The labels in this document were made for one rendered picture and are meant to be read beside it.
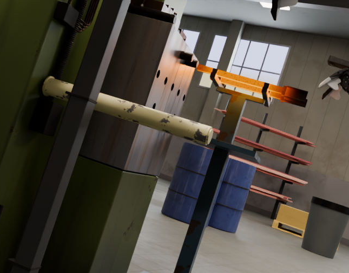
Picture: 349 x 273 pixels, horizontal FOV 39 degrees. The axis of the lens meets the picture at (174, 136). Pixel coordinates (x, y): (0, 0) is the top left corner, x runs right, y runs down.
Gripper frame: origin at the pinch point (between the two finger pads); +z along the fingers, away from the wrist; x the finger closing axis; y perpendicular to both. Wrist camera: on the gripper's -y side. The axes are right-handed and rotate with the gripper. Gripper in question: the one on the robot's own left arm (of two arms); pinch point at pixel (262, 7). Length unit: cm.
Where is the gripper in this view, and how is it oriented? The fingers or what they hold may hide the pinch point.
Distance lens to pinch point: 117.4
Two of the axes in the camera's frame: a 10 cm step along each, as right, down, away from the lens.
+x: 4.7, 2.0, 8.6
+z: -3.1, 9.5, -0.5
